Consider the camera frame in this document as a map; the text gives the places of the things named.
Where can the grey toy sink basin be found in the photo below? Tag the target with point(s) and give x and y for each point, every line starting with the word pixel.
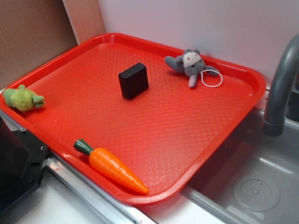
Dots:
pixel 251 179

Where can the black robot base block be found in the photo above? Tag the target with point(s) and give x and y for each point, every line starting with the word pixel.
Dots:
pixel 22 160

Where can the grey toy faucet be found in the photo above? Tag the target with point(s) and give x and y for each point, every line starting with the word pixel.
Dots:
pixel 283 98

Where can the black box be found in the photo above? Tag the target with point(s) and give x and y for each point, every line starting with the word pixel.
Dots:
pixel 133 81

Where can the brown cardboard panel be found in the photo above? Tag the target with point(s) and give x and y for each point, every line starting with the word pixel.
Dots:
pixel 32 32

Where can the grey plush bunny toy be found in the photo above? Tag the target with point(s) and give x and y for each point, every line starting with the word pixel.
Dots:
pixel 192 65

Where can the red plastic tray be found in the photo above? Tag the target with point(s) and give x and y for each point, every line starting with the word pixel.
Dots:
pixel 164 134

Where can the green plush toy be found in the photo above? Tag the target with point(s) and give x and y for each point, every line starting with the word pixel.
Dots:
pixel 23 99

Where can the orange plastic toy carrot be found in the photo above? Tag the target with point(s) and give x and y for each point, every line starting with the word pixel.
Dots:
pixel 110 166

